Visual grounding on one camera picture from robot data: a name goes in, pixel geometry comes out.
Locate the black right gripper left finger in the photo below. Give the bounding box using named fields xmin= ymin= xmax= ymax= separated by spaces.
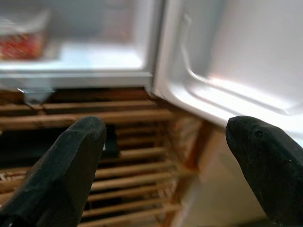
xmin=0 ymin=115 xmax=107 ymax=227

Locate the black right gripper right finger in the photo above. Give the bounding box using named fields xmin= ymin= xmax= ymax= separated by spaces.
xmin=225 ymin=115 xmax=303 ymax=227

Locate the clear container with red meat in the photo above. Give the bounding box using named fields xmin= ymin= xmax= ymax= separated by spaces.
xmin=0 ymin=9 xmax=52 ymax=61

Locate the white fridge door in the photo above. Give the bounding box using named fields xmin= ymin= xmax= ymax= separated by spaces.
xmin=151 ymin=0 xmax=303 ymax=130

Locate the wooden slatted rack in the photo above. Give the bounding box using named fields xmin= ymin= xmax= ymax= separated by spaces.
xmin=0 ymin=87 xmax=206 ymax=227

